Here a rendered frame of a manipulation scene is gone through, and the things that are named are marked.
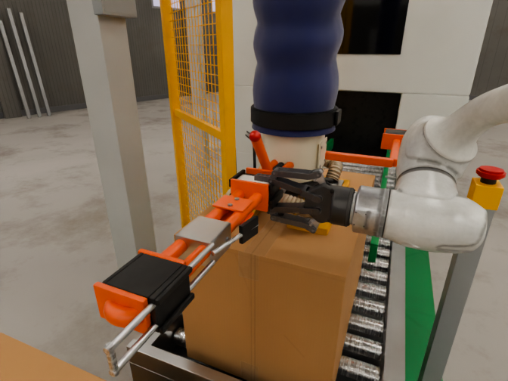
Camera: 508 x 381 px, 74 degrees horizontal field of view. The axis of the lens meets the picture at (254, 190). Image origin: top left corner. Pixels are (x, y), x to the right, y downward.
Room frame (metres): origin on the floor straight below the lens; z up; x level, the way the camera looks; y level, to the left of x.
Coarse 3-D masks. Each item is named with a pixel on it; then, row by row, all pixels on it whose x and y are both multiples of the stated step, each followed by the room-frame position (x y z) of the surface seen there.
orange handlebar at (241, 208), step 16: (272, 160) 0.81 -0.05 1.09; (336, 160) 0.87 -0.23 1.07; (352, 160) 0.85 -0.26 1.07; (368, 160) 0.84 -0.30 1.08; (384, 160) 0.82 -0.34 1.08; (240, 192) 0.62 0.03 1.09; (256, 192) 0.61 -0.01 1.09; (224, 208) 0.54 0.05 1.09; (240, 208) 0.53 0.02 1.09; (240, 224) 0.52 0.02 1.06; (176, 240) 0.43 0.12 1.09; (176, 256) 0.41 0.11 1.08; (192, 256) 0.39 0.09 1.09; (208, 256) 0.41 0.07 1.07; (192, 272) 0.37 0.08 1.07; (112, 304) 0.30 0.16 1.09; (112, 320) 0.28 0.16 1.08; (128, 320) 0.28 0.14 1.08
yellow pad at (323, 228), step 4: (324, 176) 1.01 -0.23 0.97; (328, 180) 0.91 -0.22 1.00; (332, 180) 0.91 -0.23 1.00; (340, 180) 0.97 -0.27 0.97; (344, 180) 0.98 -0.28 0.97; (348, 180) 0.98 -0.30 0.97; (340, 184) 0.93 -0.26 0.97; (344, 184) 0.94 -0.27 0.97; (348, 184) 0.97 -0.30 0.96; (320, 224) 0.70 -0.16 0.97; (324, 224) 0.70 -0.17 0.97; (328, 224) 0.70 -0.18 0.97; (296, 228) 0.70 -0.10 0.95; (300, 228) 0.70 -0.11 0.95; (304, 228) 0.70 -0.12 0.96; (320, 228) 0.68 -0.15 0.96; (324, 228) 0.68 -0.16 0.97; (328, 228) 0.68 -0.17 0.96; (316, 232) 0.68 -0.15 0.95; (320, 232) 0.68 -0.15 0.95; (324, 232) 0.68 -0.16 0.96; (328, 232) 0.69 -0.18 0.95
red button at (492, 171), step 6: (480, 168) 0.89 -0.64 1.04; (486, 168) 0.89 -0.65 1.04; (492, 168) 0.89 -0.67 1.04; (498, 168) 0.89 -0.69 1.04; (480, 174) 0.88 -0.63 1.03; (486, 174) 0.86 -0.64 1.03; (492, 174) 0.86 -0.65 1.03; (498, 174) 0.86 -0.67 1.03; (504, 174) 0.86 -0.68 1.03; (480, 180) 0.89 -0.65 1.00; (486, 180) 0.87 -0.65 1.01; (492, 180) 0.87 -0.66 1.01
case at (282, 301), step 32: (224, 256) 0.63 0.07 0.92; (256, 256) 0.60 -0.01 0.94; (288, 256) 0.59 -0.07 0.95; (320, 256) 0.59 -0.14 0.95; (352, 256) 0.60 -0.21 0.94; (224, 288) 0.63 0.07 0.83; (256, 288) 0.60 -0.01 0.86; (288, 288) 0.57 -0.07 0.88; (320, 288) 0.54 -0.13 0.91; (352, 288) 0.75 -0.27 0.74; (192, 320) 0.67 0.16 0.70; (224, 320) 0.63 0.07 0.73; (256, 320) 0.60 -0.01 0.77; (288, 320) 0.57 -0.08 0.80; (320, 320) 0.54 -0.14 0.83; (192, 352) 0.68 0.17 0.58; (224, 352) 0.64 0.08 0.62; (256, 352) 0.60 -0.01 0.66; (288, 352) 0.57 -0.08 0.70; (320, 352) 0.54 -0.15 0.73
